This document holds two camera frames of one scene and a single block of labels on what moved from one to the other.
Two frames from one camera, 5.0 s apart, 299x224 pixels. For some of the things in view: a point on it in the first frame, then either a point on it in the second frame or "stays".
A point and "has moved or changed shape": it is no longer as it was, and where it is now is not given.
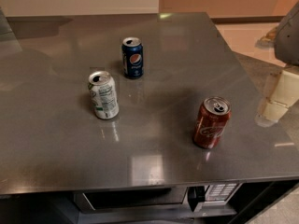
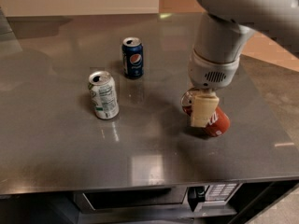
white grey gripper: x=288 y=37 to x=209 y=73
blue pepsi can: x=133 y=58 stays
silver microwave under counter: x=183 y=201 stays
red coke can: x=211 y=119 has moved or changed shape
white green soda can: x=104 y=95 stays
